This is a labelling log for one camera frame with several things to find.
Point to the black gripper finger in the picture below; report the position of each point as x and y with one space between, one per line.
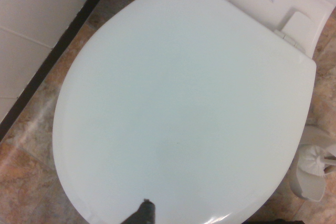
143 214

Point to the white toilet seat lid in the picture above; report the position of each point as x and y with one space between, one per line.
181 108

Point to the white toilet brush holder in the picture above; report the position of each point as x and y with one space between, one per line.
309 182

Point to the white toilet brush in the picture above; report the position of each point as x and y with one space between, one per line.
315 159

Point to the white toilet bowl base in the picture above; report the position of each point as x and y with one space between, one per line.
275 1

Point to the black wall baseboard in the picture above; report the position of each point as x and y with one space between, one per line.
52 56

